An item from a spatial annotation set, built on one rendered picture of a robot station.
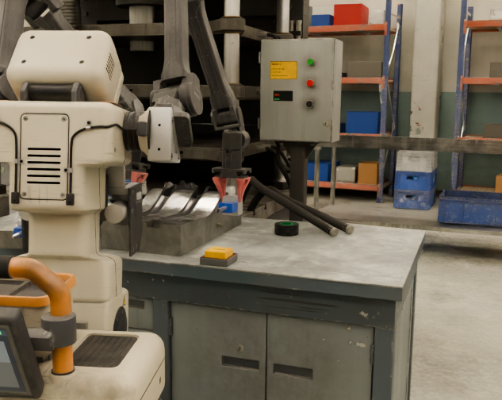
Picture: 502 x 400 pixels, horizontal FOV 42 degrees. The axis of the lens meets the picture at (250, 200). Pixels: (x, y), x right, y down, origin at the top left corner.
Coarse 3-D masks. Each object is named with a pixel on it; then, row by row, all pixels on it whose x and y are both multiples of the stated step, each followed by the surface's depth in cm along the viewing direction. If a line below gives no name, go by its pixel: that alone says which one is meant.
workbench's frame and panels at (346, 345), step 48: (144, 288) 187; (192, 288) 182; (240, 288) 177; (288, 288) 167; (336, 288) 163; (384, 288) 159; (192, 336) 186; (240, 336) 180; (288, 336) 176; (336, 336) 171; (384, 336) 166; (192, 384) 188; (240, 384) 183; (288, 384) 178; (336, 384) 173; (384, 384) 168
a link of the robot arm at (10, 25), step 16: (0, 0) 170; (16, 0) 168; (32, 0) 175; (0, 16) 166; (16, 16) 166; (32, 16) 178; (0, 32) 162; (16, 32) 164; (0, 48) 158; (0, 64) 155; (0, 80) 149; (0, 96) 149; (16, 96) 151
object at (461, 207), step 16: (448, 192) 550; (464, 192) 546; (480, 192) 542; (496, 192) 538; (448, 208) 515; (464, 208) 511; (480, 208) 506; (496, 208) 502; (464, 224) 513; (480, 224) 508; (496, 224) 504
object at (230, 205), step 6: (228, 198) 190; (234, 198) 190; (222, 204) 187; (228, 204) 186; (234, 204) 187; (240, 204) 191; (216, 210) 182; (222, 210) 183; (228, 210) 186; (234, 210) 188; (240, 210) 192
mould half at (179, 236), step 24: (192, 192) 215; (216, 192) 214; (144, 216) 195; (192, 216) 200; (216, 216) 207; (240, 216) 229; (120, 240) 190; (144, 240) 187; (168, 240) 184; (192, 240) 191
